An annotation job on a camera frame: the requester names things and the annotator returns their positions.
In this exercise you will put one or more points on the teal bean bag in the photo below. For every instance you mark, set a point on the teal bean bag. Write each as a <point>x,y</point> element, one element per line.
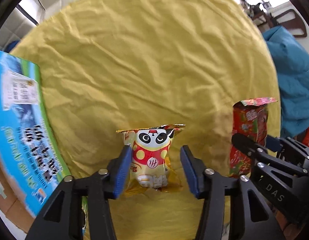
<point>291,61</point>

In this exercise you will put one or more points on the open cardboard box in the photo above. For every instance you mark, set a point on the open cardboard box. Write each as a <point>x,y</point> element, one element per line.
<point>29,156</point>

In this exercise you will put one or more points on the yellow panda snack bag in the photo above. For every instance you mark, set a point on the yellow panda snack bag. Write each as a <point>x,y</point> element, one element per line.
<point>150,166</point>

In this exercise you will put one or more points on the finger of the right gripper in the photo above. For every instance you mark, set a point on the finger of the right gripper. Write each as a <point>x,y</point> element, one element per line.
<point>288,149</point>
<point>254,149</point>

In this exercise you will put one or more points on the white chair left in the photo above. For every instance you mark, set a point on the white chair left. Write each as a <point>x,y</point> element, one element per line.
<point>15,28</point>

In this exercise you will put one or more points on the yellow tablecloth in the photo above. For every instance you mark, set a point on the yellow tablecloth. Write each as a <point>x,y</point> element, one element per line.
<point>108,65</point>

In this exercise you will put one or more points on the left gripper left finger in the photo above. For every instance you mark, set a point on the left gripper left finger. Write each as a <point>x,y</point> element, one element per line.
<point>61,217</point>

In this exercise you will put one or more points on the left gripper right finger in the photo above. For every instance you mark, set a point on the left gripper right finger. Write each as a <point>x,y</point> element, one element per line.
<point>250,216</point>

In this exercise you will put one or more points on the red snack bag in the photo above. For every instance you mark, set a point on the red snack bag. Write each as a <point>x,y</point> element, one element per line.
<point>250,119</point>

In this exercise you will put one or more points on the dark wooden chair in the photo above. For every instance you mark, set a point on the dark wooden chair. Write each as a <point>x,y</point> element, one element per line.
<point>295,23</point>

